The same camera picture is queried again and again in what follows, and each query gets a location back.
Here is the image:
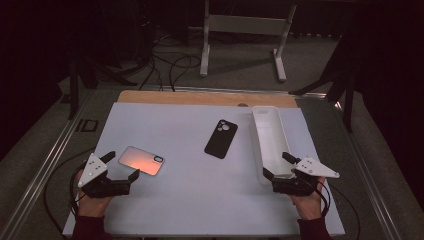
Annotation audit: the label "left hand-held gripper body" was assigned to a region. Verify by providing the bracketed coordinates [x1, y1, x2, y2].
[77, 153, 131, 199]

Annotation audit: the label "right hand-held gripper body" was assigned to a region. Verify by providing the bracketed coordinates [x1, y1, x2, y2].
[272, 156, 340, 197]

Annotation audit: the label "pink smartphone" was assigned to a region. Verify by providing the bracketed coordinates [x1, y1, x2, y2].
[118, 145, 166, 177]

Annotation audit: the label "white plastic tray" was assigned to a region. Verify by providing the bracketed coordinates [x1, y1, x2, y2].
[249, 105, 297, 186]

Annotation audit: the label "black phone case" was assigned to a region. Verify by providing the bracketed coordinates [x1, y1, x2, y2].
[203, 119, 239, 160]

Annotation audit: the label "person's right hand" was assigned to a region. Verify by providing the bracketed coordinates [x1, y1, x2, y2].
[289, 176, 330, 221]

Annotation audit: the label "person's left hand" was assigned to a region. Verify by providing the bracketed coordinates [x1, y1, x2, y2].
[74, 169, 114, 219]

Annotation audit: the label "white table mat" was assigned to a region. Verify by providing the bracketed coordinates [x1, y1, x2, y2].
[62, 101, 346, 238]

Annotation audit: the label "black metal stand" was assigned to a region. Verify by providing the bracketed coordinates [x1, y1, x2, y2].
[67, 54, 138, 121]
[288, 33, 357, 134]

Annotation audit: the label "metal floor rail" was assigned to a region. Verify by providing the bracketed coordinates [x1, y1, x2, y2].
[0, 89, 95, 240]
[331, 99, 405, 240]

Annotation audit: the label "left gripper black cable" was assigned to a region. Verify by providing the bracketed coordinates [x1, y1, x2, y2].
[43, 146, 98, 236]

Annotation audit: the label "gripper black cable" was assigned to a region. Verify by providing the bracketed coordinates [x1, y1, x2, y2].
[313, 178, 362, 240]
[43, 146, 98, 236]

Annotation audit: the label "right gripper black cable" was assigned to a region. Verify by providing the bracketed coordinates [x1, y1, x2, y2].
[313, 178, 362, 240]

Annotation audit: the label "black floor cables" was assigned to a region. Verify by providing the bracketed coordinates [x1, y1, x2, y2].
[137, 31, 203, 93]

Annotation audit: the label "white metal desk frame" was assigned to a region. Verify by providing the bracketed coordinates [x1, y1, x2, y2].
[199, 0, 299, 84]

